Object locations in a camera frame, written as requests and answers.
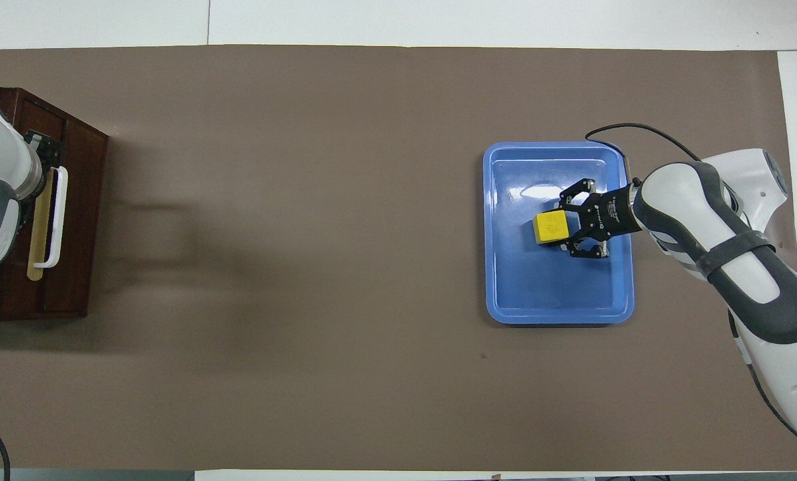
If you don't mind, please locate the blue plastic tray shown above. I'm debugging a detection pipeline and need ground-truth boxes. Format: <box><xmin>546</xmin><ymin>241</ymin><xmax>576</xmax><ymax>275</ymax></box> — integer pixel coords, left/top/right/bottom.
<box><xmin>483</xmin><ymin>141</ymin><xmax>635</xmax><ymax>325</ymax></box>

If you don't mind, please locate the brown table mat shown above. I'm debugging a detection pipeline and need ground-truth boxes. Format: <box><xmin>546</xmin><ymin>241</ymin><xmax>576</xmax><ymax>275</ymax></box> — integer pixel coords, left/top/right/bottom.
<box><xmin>0</xmin><ymin>45</ymin><xmax>797</xmax><ymax>472</ymax></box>

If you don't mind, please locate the yellow cube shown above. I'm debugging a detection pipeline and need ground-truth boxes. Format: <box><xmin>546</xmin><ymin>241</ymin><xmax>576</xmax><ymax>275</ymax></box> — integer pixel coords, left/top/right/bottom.
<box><xmin>533</xmin><ymin>210</ymin><xmax>571</xmax><ymax>247</ymax></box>

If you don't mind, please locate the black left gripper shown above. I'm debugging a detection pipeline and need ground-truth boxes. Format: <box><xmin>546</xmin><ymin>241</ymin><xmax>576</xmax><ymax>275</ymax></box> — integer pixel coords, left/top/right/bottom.
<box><xmin>24</xmin><ymin>130</ymin><xmax>62</xmax><ymax>172</ymax></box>

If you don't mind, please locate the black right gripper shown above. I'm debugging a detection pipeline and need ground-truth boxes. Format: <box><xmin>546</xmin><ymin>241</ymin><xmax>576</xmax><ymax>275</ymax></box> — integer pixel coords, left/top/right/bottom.
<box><xmin>558</xmin><ymin>178</ymin><xmax>642</xmax><ymax>260</ymax></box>

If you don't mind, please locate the white drawer handle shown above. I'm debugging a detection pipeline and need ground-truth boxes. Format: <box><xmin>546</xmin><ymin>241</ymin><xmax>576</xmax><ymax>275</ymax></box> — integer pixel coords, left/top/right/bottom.
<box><xmin>34</xmin><ymin>166</ymin><xmax>69</xmax><ymax>269</ymax></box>

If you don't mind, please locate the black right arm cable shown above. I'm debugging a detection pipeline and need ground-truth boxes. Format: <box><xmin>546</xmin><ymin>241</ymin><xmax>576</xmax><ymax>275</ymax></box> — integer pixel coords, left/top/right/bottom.
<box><xmin>585</xmin><ymin>122</ymin><xmax>797</xmax><ymax>443</ymax></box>

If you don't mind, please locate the light wooden handle backing strip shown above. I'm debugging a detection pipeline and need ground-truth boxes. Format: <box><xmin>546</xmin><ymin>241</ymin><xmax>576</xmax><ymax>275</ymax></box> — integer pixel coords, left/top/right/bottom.
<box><xmin>27</xmin><ymin>167</ymin><xmax>55</xmax><ymax>281</ymax></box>

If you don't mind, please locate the dark wooden cabinet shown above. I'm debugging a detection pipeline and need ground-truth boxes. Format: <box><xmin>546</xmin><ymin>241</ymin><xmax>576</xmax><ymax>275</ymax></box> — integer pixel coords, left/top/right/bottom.
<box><xmin>0</xmin><ymin>87</ymin><xmax>110</xmax><ymax>323</ymax></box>

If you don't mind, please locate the dark wooden drawer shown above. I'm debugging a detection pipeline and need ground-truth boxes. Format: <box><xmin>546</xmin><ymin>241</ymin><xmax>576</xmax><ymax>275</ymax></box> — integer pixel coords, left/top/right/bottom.
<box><xmin>16</xmin><ymin>92</ymin><xmax>67</xmax><ymax>316</ymax></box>

